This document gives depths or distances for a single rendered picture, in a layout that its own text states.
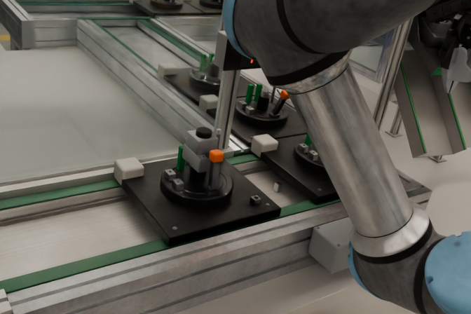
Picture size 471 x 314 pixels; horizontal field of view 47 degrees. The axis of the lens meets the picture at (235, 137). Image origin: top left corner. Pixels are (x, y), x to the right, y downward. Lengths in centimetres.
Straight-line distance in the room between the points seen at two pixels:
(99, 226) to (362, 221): 49
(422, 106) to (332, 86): 77
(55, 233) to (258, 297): 37
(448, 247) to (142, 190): 55
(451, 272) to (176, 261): 41
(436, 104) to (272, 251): 65
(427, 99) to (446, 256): 74
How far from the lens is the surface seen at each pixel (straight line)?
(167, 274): 88
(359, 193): 73
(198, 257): 90
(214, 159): 96
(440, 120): 144
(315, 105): 67
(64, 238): 100
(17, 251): 98
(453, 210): 146
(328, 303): 104
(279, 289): 103
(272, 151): 125
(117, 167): 108
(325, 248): 102
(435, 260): 75
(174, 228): 94
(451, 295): 72
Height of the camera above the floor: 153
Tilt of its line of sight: 26 degrees down
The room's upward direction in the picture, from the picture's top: 10 degrees clockwise
